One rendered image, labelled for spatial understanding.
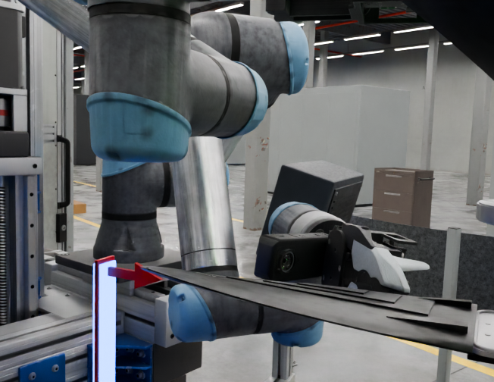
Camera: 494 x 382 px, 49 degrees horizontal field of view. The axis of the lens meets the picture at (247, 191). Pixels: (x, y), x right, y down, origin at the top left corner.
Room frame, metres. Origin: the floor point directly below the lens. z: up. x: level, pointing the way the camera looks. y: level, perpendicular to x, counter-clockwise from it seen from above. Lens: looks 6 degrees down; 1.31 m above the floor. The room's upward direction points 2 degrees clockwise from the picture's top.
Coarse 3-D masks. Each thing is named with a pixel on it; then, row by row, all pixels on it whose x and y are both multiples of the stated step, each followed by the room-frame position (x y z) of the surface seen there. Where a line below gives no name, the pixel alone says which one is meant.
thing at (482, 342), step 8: (480, 312) 0.40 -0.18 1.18; (488, 312) 0.40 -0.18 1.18; (480, 320) 0.38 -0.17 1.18; (488, 320) 0.38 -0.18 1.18; (480, 328) 0.36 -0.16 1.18; (488, 328) 0.36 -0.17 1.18; (480, 336) 0.35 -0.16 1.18; (488, 336) 0.35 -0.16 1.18; (480, 344) 0.33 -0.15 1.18; (488, 344) 0.33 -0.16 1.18; (480, 352) 0.32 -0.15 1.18; (488, 352) 0.32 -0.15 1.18
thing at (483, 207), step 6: (480, 204) 0.36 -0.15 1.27; (486, 204) 0.35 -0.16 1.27; (492, 204) 0.35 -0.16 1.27; (480, 210) 0.35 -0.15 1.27; (486, 210) 0.34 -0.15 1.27; (492, 210) 0.34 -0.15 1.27; (480, 216) 0.35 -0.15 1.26; (486, 216) 0.34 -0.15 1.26; (492, 216) 0.34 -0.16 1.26; (486, 222) 0.34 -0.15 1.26; (492, 222) 0.34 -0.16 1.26
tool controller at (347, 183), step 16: (288, 176) 1.03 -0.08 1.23; (304, 176) 1.01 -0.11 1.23; (320, 176) 1.01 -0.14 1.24; (336, 176) 1.07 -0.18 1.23; (352, 176) 1.14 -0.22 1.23; (288, 192) 1.03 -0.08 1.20; (304, 192) 1.01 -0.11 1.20; (320, 192) 1.00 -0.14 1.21; (336, 192) 1.01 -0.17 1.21; (352, 192) 1.15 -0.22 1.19; (272, 208) 1.04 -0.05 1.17; (320, 208) 1.00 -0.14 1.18; (336, 208) 1.06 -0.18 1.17; (352, 208) 1.20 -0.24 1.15
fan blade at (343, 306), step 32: (224, 288) 0.36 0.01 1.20; (256, 288) 0.39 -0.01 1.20; (288, 288) 0.40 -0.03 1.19; (320, 288) 0.42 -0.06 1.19; (352, 288) 0.43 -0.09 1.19; (320, 320) 0.34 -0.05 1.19; (352, 320) 0.34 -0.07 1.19; (384, 320) 0.35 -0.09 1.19; (416, 320) 0.35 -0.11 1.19; (448, 320) 0.35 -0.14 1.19
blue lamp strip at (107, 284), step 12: (108, 264) 0.49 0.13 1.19; (108, 276) 0.49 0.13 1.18; (108, 288) 0.49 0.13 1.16; (108, 300) 0.49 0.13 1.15; (108, 312) 0.49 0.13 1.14; (108, 324) 0.49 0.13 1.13; (108, 336) 0.49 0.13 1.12; (108, 348) 0.49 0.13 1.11; (108, 360) 0.49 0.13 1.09; (108, 372) 0.49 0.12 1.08
